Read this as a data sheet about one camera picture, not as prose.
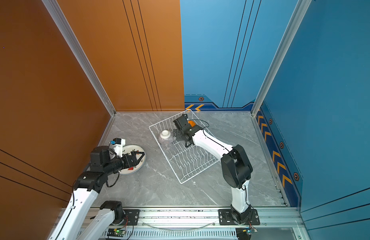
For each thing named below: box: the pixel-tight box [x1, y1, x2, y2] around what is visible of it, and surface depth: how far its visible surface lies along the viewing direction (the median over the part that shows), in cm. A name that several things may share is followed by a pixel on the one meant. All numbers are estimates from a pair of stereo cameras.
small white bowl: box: [160, 129, 171, 139], surface depth 99 cm
